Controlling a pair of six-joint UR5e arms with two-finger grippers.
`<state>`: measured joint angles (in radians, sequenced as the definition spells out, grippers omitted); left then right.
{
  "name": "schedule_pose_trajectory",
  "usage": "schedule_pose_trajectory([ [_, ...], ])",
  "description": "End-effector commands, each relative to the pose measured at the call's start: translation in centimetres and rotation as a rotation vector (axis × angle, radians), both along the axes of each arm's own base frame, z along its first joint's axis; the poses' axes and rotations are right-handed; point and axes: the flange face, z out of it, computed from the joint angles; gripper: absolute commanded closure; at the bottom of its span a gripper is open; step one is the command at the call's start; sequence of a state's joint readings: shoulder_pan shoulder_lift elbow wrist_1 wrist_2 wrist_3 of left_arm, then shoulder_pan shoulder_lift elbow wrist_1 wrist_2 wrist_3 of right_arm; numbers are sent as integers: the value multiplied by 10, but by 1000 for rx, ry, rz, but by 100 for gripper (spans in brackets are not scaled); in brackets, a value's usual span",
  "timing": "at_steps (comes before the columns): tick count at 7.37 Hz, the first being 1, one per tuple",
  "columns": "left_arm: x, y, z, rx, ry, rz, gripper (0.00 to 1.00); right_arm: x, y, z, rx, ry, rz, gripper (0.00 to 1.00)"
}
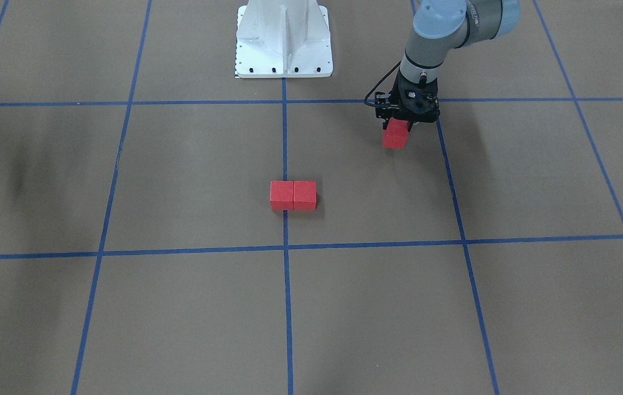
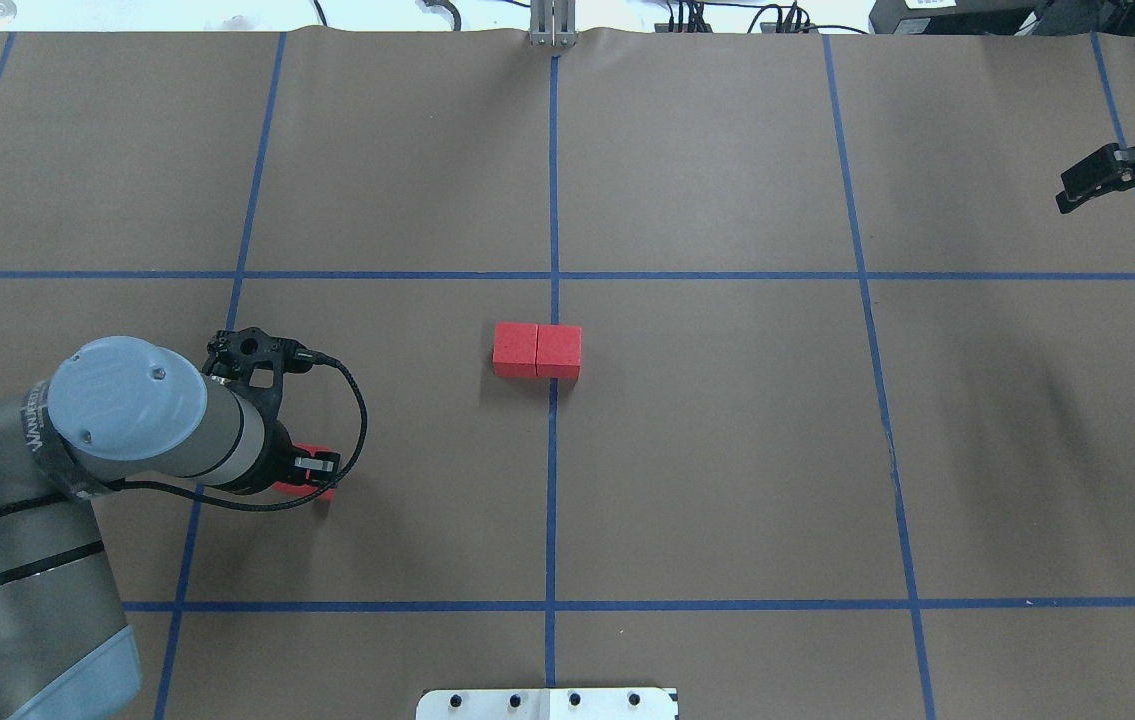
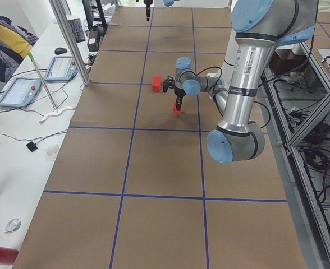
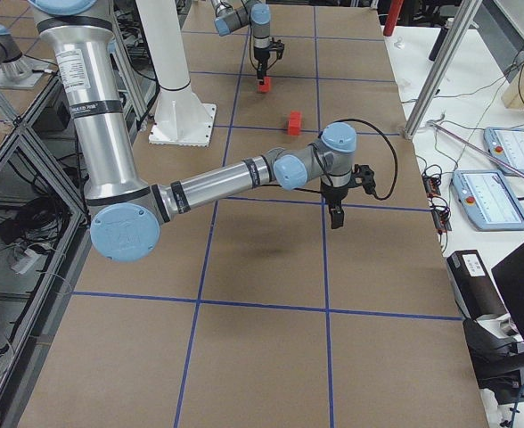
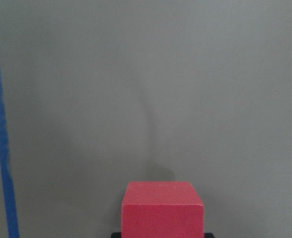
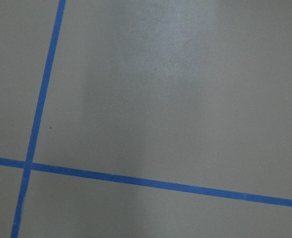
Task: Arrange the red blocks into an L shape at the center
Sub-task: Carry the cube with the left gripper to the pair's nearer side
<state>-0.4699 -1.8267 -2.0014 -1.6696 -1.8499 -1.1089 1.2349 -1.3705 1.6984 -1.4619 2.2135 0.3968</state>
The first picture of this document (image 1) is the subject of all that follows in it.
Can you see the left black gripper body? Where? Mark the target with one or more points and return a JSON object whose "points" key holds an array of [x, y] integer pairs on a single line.
{"points": [[383, 108]]}

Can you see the red cube block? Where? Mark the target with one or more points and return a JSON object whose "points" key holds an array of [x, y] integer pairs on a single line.
{"points": [[281, 195], [395, 134], [305, 195]]}

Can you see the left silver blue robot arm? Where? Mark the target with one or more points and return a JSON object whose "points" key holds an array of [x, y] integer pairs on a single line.
{"points": [[438, 27]]}

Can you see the white central pillar mount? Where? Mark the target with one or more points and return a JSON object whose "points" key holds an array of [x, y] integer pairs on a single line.
{"points": [[283, 39]]}

